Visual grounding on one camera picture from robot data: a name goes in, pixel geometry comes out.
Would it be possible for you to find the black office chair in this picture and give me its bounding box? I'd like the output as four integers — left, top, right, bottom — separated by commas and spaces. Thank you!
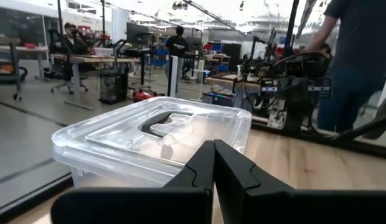
47, 28, 90, 96

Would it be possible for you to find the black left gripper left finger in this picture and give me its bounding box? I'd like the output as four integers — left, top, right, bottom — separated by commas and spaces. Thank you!
50, 139, 216, 224

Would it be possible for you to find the black monitor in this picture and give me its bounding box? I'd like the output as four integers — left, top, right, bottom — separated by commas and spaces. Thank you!
125, 21, 151, 48

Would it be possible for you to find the white post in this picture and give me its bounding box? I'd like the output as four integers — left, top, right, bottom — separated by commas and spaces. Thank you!
169, 55, 179, 98

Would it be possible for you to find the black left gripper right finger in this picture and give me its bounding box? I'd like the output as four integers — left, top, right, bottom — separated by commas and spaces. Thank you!
213, 139, 386, 224

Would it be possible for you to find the black computer tower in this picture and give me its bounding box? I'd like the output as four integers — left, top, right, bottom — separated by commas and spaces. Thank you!
98, 70, 129, 106

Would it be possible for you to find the wooden top work table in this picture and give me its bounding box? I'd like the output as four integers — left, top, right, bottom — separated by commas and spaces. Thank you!
50, 53, 141, 111
0, 36, 49, 103

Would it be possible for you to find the red and black equipment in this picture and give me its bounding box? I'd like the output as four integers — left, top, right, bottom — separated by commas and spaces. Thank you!
132, 88, 165, 104

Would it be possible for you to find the person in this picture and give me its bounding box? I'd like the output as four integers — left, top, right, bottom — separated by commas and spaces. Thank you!
164, 25, 190, 93
301, 0, 386, 134
49, 21, 90, 82

